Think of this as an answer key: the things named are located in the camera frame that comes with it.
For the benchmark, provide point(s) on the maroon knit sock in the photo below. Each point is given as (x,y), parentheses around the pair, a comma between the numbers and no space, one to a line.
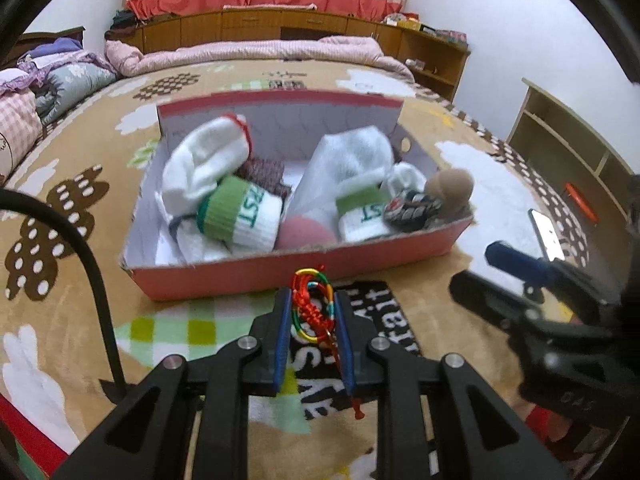
(262,172)

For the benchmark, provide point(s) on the pale wooden shelf unit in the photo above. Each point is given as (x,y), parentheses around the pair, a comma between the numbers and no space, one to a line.
(550,110)

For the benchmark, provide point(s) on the yellow box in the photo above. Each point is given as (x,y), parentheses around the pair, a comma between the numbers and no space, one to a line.
(407,24)

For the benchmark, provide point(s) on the pile of small boxes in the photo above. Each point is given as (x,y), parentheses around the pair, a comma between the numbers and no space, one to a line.
(450,36)

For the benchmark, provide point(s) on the black white patterned sock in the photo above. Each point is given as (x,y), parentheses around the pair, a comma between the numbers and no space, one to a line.
(412,210)

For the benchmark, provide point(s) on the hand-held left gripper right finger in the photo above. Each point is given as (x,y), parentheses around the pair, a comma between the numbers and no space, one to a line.
(345,340)

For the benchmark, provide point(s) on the pink sock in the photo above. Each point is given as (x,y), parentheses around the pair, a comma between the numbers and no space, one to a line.
(305,232)

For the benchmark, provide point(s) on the lilac ruffled quilt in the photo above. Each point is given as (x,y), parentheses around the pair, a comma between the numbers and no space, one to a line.
(82,59)

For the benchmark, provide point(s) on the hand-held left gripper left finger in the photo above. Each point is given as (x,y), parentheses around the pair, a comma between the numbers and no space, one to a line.
(282,340)

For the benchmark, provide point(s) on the red cardboard box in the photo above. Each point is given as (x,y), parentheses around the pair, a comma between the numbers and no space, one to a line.
(200,275)

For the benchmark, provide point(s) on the tan sock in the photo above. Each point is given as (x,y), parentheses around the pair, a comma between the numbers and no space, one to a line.
(450,187)

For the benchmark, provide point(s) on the smartphone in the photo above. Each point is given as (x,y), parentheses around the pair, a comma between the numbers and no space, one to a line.
(545,232)

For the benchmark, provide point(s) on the purple cloth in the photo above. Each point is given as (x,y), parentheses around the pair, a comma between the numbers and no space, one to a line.
(55,47)

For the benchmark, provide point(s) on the white sock with green band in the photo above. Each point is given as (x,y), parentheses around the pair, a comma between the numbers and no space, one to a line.
(250,220)
(360,215)

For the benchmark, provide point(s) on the brown printed blanket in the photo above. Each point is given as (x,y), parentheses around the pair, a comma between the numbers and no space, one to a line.
(75,260)

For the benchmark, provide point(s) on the dark bag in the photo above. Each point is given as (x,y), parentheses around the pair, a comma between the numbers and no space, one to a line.
(124,19)

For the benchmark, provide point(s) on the grey-blue quilt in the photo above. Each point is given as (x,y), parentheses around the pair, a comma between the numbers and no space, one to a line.
(70,85)

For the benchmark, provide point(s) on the white sock with red trim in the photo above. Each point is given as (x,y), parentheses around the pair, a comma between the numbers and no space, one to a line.
(200,160)

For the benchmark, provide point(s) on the dark wooden headboard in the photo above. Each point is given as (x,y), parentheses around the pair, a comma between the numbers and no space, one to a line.
(35,36)

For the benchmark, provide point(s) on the orange object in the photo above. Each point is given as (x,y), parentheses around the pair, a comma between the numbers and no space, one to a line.
(580,200)

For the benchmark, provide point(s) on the long wooden cabinet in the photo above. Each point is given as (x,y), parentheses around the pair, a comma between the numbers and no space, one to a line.
(200,27)

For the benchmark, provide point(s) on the small plain white sock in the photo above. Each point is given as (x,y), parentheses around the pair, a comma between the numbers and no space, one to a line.
(407,177)

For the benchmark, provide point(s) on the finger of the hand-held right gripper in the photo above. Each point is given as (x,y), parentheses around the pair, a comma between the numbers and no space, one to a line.
(515,260)
(480,290)

